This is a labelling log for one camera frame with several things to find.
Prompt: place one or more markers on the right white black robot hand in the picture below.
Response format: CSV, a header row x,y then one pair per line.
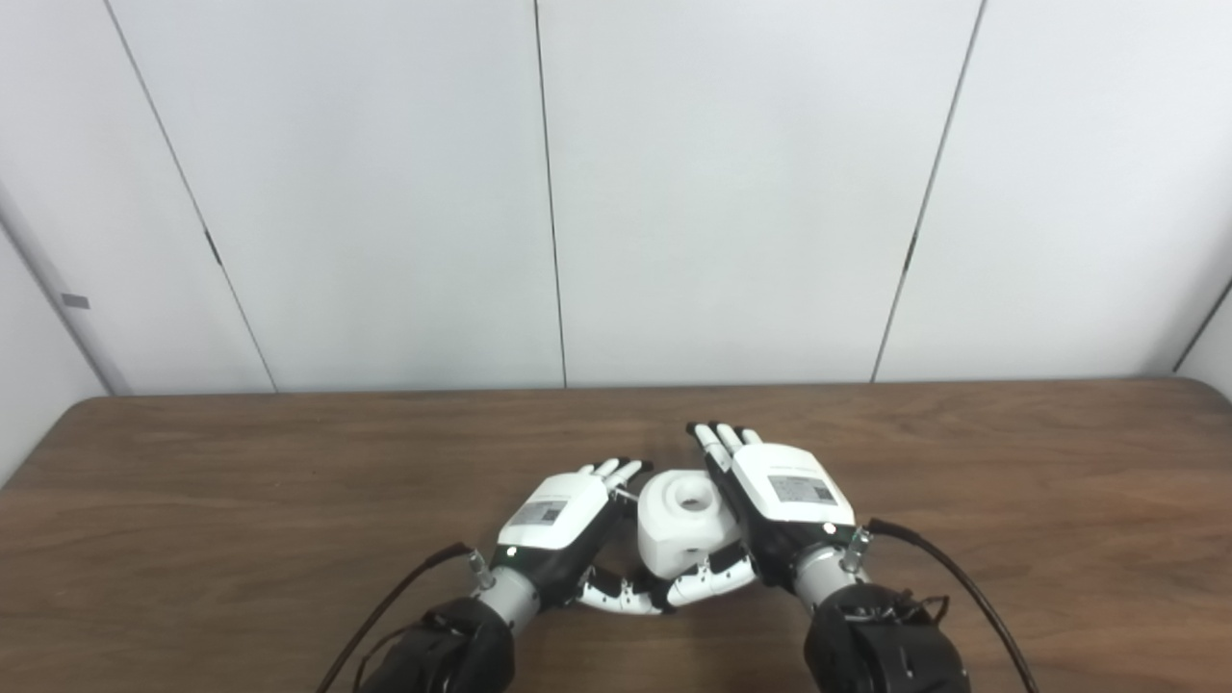
x,y
794,491

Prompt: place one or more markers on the round white piece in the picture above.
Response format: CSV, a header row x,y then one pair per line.
x,y
674,539

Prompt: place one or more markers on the black panel hinge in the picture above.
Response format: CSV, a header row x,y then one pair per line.
x,y
910,252

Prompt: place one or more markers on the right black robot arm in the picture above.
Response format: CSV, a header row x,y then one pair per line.
x,y
885,650

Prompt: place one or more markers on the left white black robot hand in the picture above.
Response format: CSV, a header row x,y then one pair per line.
x,y
558,515

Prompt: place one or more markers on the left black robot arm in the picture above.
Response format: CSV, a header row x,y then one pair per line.
x,y
448,654

